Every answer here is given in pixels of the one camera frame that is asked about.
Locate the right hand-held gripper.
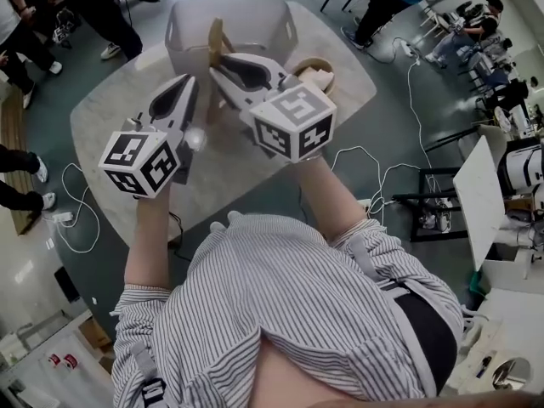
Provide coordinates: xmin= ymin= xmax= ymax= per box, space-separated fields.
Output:
xmin=208 ymin=52 xmax=338 ymax=164

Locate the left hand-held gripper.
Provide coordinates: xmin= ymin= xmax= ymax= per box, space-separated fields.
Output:
xmin=98 ymin=74 xmax=201 ymax=200

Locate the grey plastic bin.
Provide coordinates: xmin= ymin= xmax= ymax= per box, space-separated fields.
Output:
xmin=164 ymin=0 xmax=298 ymax=85

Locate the person's right forearm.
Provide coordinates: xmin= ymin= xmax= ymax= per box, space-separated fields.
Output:
xmin=295 ymin=155 xmax=369 ymax=244

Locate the person's left forearm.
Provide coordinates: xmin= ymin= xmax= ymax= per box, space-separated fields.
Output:
xmin=122 ymin=184 xmax=173 ymax=291

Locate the brown cardboard box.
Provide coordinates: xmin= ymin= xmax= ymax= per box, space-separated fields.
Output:
xmin=78 ymin=315 xmax=112 ymax=350

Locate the grey stone-look table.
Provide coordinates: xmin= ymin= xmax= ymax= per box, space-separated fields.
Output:
xmin=70 ymin=0 xmax=378 ymax=246

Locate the round bamboo basket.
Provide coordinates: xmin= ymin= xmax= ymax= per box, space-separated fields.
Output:
xmin=290 ymin=56 xmax=337 ymax=99

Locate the black white device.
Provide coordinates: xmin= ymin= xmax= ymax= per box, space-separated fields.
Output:
xmin=53 ymin=8 xmax=82 ymax=46

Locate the black flat monitor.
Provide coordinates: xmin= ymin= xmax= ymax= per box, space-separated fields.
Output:
xmin=54 ymin=265 xmax=81 ymax=304

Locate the person's striped shirt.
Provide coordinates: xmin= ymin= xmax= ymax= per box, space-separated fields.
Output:
xmin=109 ymin=213 xmax=467 ymax=408

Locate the white shell chair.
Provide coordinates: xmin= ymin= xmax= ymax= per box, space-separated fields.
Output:
xmin=456 ymin=123 xmax=509 ymax=165

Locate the white black robot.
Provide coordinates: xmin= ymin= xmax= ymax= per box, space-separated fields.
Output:
xmin=499 ymin=144 xmax=544 ymax=197

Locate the person's chest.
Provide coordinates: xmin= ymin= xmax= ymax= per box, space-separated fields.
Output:
xmin=250 ymin=337 xmax=379 ymax=408

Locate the person's black worn pack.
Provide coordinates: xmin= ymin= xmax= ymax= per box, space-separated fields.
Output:
xmin=393 ymin=291 xmax=459 ymax=397

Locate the round mirror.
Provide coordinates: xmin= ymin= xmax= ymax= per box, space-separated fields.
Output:
xmin=492 ymin=357 xmax=532 ymax=393

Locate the black cable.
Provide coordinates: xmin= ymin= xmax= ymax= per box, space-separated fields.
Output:
xmin=167 ymin=210 xmax=192 ymax=263

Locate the looped white cable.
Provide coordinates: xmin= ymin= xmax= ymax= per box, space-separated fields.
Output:
xmin=331 ymin=144 xmax=426 ymax=229

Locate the long white cable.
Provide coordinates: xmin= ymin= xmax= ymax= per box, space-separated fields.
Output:
xmin=53 ymin=162 xmax=102 ymax=254
xmin=406 ymin=55 xmax=434 ymax=178

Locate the person's right grey harness strap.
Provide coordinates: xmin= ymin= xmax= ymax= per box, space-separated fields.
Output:
xmin=346 ymin=231 xmax=411 ymax=299

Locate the person's grey harness strap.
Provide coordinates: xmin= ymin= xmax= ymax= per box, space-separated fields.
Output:
xmin=346 ymin=231 xmax=411 ymax=299
xmin=127 ymin=340 xmax=171 ymax=408

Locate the white table black frame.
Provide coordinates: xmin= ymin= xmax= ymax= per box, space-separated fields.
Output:
xmin=390 ymin=136 xmax=507 ymax=271

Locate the person's left grey harness strap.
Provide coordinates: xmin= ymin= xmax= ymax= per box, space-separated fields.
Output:
xmin=127 ymin=340 xmax=171 ymax=408

